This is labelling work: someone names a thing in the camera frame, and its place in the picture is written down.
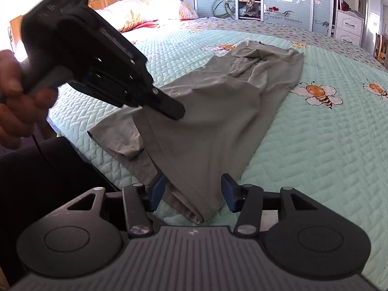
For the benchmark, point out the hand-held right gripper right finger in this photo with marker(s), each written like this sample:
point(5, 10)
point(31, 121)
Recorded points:
point(229, 192)

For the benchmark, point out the floral pillow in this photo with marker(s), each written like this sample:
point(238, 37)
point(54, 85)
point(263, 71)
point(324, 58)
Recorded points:
point(145, 9)

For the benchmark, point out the quilted bee-print bedspread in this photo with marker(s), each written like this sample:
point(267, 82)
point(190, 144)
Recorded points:
point(318, 142)

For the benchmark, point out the red bed sheet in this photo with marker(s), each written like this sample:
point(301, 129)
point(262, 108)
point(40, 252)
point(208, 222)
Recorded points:
point(142, 25)

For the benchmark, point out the person's left hand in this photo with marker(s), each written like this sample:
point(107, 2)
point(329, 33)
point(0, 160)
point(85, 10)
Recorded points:
point(18, 103)

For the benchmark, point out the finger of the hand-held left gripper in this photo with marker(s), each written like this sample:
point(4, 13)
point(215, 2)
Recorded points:
point(169, 106)

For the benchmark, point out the grey t-shirt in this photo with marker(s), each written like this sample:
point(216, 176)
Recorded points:
point(218, 112)

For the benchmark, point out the white drawer cabinet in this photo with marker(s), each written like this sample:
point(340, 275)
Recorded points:
point(348, 25)

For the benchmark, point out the sliding-door wardrobe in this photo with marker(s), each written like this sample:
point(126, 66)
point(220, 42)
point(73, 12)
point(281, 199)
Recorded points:
point(272, 0)

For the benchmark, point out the wooden chair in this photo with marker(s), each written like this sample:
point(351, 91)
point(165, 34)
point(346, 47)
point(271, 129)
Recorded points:
point(380, 48)

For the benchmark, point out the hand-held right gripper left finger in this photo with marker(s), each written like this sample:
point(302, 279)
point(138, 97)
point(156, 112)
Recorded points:
point(157, 192)

